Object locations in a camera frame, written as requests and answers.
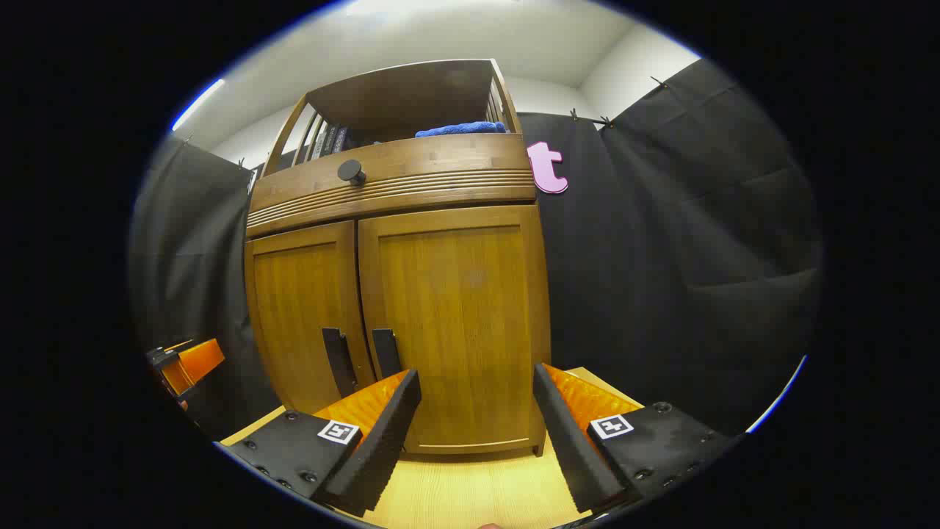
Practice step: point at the wooden ribbed drawer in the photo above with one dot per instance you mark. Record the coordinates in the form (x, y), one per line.
(440, 162)

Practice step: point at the grey book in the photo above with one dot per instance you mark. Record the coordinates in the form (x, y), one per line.
(320, 141)

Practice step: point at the black round drawer knob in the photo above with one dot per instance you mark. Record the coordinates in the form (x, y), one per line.
(349, 170)

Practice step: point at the wooden double-door shoe cabinet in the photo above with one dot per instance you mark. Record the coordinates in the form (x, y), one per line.
(411, 92)

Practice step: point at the blue folded cloth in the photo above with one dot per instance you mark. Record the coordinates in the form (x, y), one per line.
(459, 130)

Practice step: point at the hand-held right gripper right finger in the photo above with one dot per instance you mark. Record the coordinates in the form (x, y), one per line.
(569, 448)

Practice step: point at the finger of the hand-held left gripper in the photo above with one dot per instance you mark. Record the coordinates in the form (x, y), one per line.
(202, 360)

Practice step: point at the wooden cabinet door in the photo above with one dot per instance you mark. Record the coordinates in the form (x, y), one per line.
(463, 308)
(294, 308)

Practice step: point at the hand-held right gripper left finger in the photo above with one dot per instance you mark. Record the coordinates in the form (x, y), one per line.
(382, 441)

